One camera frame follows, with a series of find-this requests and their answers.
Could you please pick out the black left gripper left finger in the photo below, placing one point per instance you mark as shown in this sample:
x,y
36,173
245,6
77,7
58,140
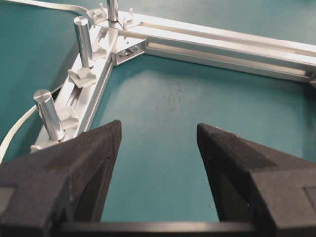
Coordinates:
x,y
63,183

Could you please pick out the clear post near left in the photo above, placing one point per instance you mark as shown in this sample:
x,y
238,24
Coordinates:
x,y
45,105

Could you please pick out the clear post middle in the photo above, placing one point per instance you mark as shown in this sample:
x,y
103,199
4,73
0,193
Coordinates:
x,y
81,25

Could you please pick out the clear post at corner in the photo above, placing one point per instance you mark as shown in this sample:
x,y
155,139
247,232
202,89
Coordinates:
x,y
113,10

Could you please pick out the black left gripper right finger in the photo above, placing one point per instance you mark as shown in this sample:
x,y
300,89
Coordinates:
x,y
250,182

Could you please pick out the square aluminium extrusion frame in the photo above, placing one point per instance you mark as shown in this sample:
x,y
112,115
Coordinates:
x,y
114,43

